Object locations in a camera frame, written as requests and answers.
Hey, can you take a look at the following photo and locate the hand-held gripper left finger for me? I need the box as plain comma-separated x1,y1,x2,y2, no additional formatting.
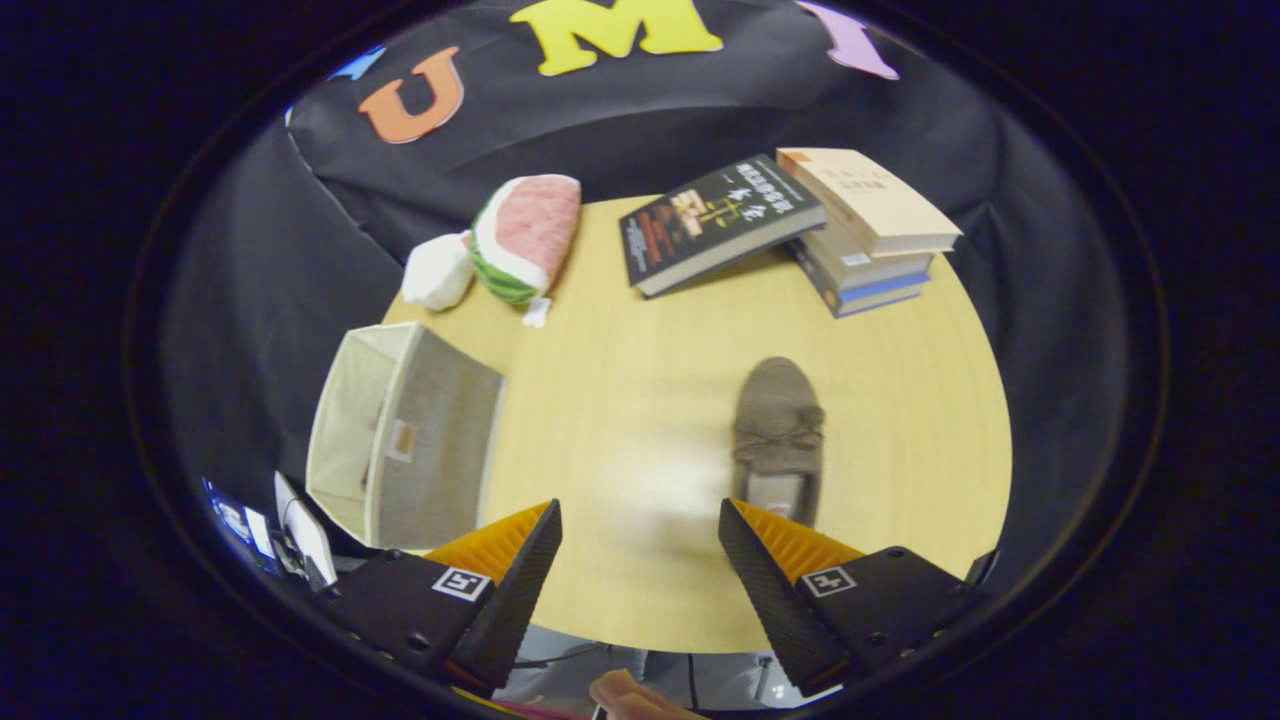
320,500,563,696

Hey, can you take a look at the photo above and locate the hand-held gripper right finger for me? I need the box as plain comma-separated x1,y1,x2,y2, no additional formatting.
718,498,991,698

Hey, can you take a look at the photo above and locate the beige fabric storage box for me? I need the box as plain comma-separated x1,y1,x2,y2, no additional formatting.
305,322,506,551

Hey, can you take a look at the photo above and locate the brown shoe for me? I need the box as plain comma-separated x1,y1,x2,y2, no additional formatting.
732,357,827,528

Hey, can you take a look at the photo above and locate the blue cover book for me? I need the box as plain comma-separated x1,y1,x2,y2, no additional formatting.
787,240,931,319

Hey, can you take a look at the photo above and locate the white plush toy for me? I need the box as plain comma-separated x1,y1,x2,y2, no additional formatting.
402,232,476,311

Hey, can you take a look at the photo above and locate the grey cover book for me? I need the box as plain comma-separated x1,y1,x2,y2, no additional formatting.
800,225,936,293

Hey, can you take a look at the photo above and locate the watermelon slice plush toy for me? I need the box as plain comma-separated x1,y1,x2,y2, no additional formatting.
470,175,583,329

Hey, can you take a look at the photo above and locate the black cover book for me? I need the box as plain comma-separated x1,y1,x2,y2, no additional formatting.
618,153,828,299

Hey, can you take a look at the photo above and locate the beige cover book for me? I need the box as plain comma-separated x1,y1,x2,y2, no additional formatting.
775,147,963,256

